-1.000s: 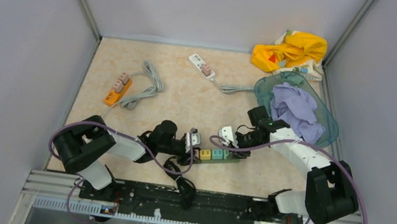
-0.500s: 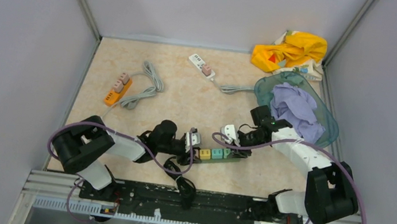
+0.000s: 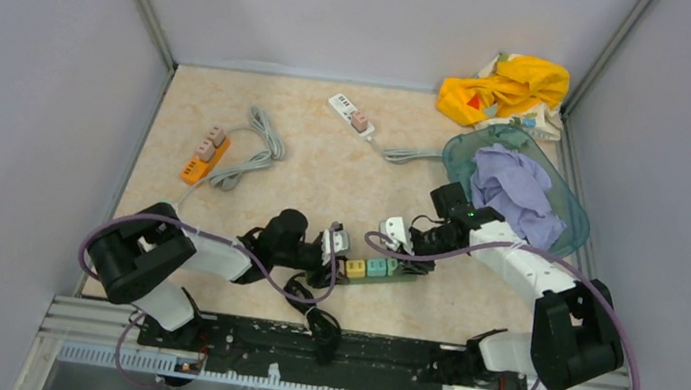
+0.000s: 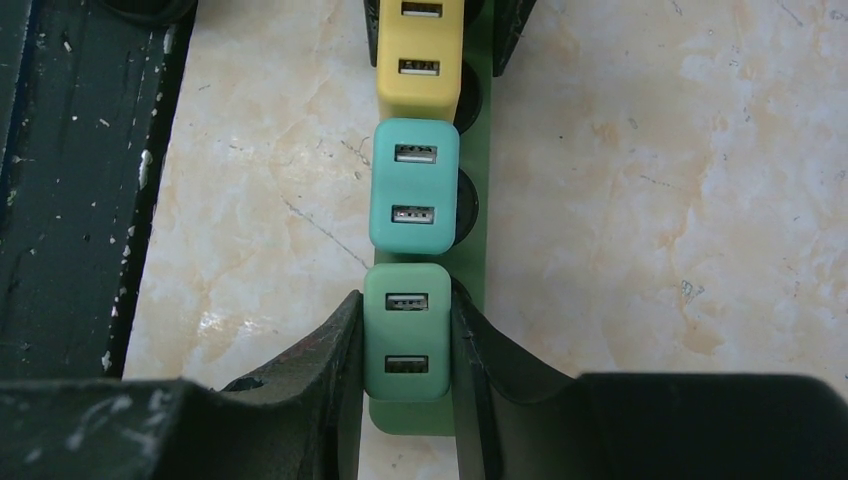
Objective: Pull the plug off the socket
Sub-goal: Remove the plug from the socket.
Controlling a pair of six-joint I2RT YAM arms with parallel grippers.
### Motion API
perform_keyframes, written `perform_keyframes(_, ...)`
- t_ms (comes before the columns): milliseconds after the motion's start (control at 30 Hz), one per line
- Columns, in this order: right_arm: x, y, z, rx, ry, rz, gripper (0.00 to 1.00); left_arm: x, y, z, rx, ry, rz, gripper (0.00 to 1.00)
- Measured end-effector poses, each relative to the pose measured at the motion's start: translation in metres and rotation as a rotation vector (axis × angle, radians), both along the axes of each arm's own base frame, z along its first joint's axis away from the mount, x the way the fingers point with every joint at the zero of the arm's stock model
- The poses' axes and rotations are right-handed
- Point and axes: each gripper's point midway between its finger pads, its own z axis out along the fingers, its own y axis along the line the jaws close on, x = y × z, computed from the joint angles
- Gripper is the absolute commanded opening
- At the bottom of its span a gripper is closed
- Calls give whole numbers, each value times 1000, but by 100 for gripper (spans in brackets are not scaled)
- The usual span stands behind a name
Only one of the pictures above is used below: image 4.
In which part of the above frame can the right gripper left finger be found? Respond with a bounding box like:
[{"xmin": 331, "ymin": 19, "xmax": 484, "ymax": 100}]
[{"xmin": 1, "ymin": 291, "xmax": 363, "ymax": 479}]

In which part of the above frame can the yellow plug on green strip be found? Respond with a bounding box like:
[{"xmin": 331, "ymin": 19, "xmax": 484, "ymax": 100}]
[{"xmin": 376, "ymin": 0, "xmax": 465, "ymax": 122}]

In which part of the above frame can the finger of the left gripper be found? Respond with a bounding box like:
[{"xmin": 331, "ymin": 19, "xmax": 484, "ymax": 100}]
[
  {"xmin": 363, "ymin": 0, "xmax": 379, "ymax": 67},
  {"xmin": 491, "ymin": 0, "xmax": 536, "ymax": 77}
]

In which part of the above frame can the light green plug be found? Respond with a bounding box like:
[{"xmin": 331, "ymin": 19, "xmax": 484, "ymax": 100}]
[{"xmin": 363, "ymin": 263, "xmax": 451, "ymax": 402}]

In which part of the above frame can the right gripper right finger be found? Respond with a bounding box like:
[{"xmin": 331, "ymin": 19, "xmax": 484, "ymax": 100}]
[{"xmin": 451, "ymin": 285, "xmax": 847, "ymax": 479}]

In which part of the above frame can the green power strip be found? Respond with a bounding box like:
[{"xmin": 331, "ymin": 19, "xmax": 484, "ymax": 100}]
[{"xmin": 367, "ymin": 1, "xmax": 493, "ymax": 436}]

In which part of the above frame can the teal plug on green strip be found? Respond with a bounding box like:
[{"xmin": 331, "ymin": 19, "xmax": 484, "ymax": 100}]
[{"xmin": 369, "ymin": 117, "xmax": 460, "ymax": 255}]

